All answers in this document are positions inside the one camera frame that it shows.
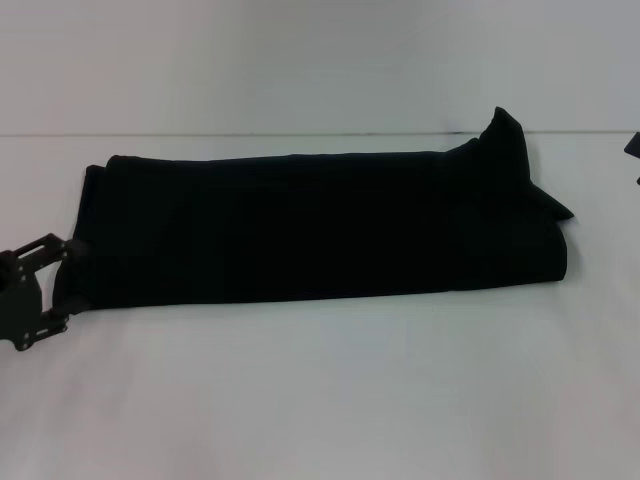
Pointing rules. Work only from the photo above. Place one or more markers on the black shirt with FREE print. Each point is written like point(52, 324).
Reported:
point(320, 230)

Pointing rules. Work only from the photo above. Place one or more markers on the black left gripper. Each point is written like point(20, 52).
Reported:
point(20, 310)

